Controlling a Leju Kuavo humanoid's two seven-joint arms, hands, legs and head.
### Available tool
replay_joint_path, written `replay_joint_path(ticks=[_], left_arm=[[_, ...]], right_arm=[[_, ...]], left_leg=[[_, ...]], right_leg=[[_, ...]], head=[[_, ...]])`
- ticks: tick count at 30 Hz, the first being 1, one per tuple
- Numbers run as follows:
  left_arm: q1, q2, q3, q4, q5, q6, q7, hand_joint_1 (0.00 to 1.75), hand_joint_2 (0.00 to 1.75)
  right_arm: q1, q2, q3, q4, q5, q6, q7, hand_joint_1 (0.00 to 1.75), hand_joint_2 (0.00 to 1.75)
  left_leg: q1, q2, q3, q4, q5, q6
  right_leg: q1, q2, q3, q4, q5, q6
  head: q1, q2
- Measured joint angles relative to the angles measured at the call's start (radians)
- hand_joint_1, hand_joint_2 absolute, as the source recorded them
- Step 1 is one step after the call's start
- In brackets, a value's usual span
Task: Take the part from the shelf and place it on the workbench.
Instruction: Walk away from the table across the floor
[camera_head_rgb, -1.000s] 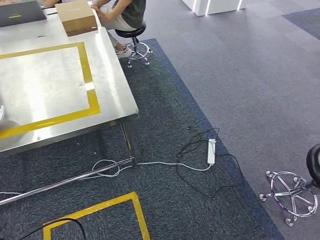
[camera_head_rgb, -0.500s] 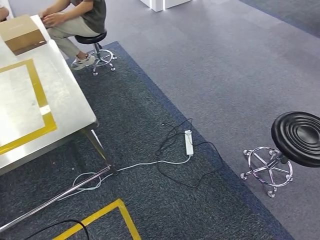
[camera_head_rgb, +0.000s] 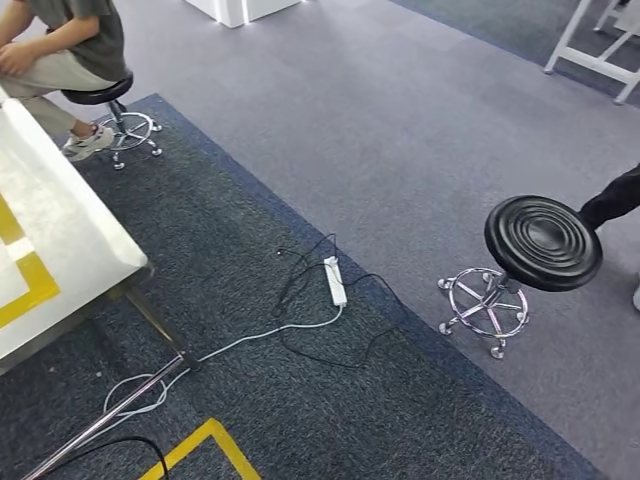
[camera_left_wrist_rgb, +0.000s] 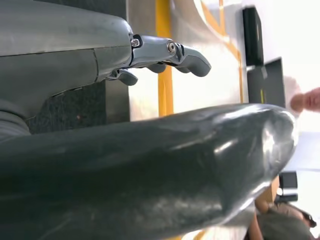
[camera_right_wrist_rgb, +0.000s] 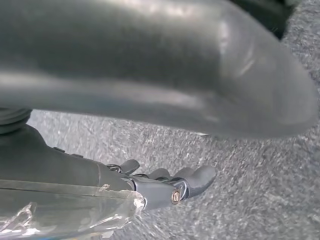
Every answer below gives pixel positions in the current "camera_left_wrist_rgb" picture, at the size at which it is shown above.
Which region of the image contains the large yellow tape square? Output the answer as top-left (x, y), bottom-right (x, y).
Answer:
top-left (155, 0), bottom-right (245, 117)

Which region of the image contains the brown cardboard box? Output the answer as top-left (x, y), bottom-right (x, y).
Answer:
top-left (254, 174), bottom-right (281, 215)

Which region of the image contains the grey laptop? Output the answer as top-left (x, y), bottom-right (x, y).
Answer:
top-left (246, 57), bottom-right (286, 109)

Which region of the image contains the person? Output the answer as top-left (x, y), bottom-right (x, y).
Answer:
top-left (246, 201), bottom-right (318, 240)
top-left (283, 75), bottom-right (320, 114)

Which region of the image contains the black chair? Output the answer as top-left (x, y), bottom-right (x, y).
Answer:
top-left (274, 170), bottom-right (299, 204)

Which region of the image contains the black hard case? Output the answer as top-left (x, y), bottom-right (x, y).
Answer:
top-left (242, 5), bottom-right (265, 67)

